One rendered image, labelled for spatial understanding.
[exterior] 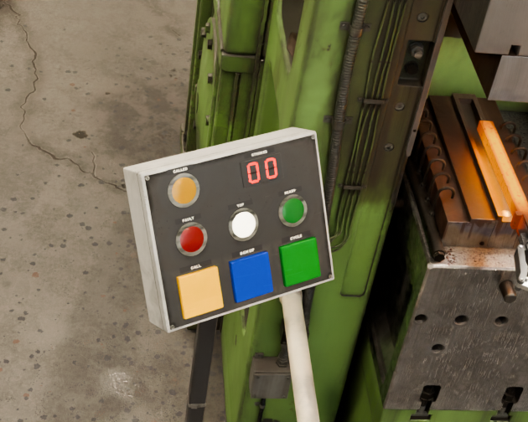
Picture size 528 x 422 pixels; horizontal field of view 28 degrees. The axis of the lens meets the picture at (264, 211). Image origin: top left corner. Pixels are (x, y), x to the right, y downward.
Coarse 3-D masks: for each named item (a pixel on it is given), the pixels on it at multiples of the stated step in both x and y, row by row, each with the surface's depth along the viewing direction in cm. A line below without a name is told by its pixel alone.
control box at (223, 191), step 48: (240, 144) 182; (288, 144) 183; (144, 192) 171; (240, 192) 180; (288, 192) 184; (144, 240) 176; (240, 240) 181; (288, 240) 186; (144, 288) 182; (288, 288) 188
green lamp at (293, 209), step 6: (294, 198) 185; (288, 204) 184; (294, 204) 185; (300, 204) 186; (282, 210) 184; (288, 210) 184; (294, 210) 185; (300, 210) 186; (288, 216) 185; (294, 216) 185; (300, 216) 186; (288, 222) 185; (294, 222) 186
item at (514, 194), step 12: (480, 132) 222; (492, 132) 220; (492, 144) 217; (492, 156) 214; (504, 156) 214; (504, 168) 210; (504, 180) 207; (516, 180) 208; (504, 192) 207; (516, 192) 205; (516, 204) 201; (516, 216) 198; (516, 228) 200
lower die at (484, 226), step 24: (432, 96) 237; (456, 96) 236; (432, 120) 232; (456, 120) 231; (432, 144) 225; (456, 144) 224; (504, 144) 226; (432, 168) 218; (456, 168) 218; (480, 168) 217; (432, 192) 216; (456, 192) 213; (480, 192) 213; (456, 216) 207; (480, 216) 207; (456, 240) 209; (480, 240) 210; (504, 240) 210
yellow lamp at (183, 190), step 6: (180, 180) 173; (186, 180) 174; (192, 180) 174; (174, 186) 173; (180, 186) 173; (186, 186) 174; (192, 186) 174; (174, 192) 173; (180, 192) 174; (186, 192) 174; (192, 192) 175; (174, 198) 173; (180, 198) 174; (186, 198) 174; (192, 198) 175
